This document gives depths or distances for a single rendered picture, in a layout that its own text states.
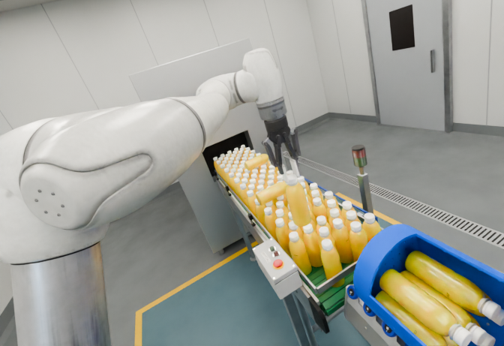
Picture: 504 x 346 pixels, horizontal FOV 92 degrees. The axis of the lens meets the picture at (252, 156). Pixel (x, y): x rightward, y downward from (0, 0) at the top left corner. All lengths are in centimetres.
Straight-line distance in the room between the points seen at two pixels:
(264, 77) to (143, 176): 54
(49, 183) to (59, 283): 19
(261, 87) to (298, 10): 514
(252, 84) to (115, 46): 411
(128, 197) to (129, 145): 5
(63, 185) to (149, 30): 460
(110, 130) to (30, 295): 25
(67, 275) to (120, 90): 436
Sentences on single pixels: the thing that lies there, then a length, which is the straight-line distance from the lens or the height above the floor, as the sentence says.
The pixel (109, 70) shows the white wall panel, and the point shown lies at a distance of 473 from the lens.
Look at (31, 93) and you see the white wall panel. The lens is 492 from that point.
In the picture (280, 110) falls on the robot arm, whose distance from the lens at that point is 77.
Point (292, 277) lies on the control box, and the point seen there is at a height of 107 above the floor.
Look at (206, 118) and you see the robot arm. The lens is 37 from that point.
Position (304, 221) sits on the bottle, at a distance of 97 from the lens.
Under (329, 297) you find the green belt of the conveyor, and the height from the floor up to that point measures 90.
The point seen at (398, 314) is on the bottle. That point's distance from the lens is 88.
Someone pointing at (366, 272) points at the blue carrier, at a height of 117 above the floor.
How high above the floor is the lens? 181
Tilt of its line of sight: 21 degrees down
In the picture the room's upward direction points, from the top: 19 degrees counter-clockwise
